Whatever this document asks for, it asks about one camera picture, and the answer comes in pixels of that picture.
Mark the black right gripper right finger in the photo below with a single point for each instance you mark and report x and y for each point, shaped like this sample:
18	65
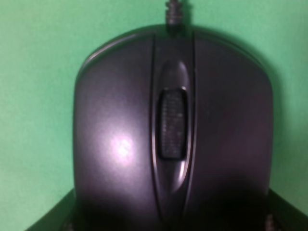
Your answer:
282	216

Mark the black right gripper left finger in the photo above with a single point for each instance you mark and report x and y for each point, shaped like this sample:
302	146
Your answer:
59	218

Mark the black computer mouse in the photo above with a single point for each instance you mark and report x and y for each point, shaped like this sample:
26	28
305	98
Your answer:
170	126

